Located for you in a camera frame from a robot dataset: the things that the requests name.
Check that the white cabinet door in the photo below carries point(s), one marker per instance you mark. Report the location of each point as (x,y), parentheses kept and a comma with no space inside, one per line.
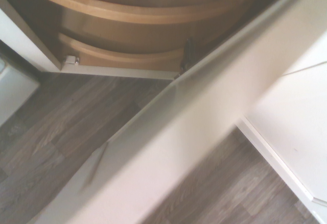
(178,132)

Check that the wooden lazy susan shelves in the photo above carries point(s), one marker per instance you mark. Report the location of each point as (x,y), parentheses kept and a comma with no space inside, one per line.
(143,17)

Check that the white magnetic door catch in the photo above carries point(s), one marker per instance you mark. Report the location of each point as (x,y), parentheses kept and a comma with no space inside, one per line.
(71,60)

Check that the white kitchen stove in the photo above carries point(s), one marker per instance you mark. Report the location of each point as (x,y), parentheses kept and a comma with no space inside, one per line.
(12,88)

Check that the white base cabinet frame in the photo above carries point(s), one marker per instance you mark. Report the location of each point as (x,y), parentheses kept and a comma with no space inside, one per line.
(25,43)

